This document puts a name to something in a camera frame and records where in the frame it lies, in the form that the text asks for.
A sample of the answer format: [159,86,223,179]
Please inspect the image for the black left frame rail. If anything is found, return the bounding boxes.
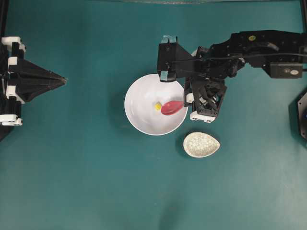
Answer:
[0,0,9,37]

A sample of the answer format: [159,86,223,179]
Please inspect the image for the red ceramic spoon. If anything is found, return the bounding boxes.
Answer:
[161,101,184,115]

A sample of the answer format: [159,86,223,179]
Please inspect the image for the white round bowl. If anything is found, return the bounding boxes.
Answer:
[124,74,188,136]

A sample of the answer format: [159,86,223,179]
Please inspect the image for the crackle glazed spoon rest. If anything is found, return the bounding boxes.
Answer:
[183,132,220,158]

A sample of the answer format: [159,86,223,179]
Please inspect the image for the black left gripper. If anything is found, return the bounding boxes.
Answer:
[0,36,67,126]

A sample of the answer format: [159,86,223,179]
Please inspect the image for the black camera cable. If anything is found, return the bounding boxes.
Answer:
[167,53,307,65]

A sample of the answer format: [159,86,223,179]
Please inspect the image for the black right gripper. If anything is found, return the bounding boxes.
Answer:
[184,78,227,123]

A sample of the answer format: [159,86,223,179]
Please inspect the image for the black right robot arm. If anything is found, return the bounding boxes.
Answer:
[184,30,307,123]

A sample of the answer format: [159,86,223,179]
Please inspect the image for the yellow hexagonal prism block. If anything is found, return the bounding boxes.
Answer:
[154,103,162,111]

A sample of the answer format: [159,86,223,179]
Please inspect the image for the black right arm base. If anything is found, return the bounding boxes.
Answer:
[288,88,307,146]

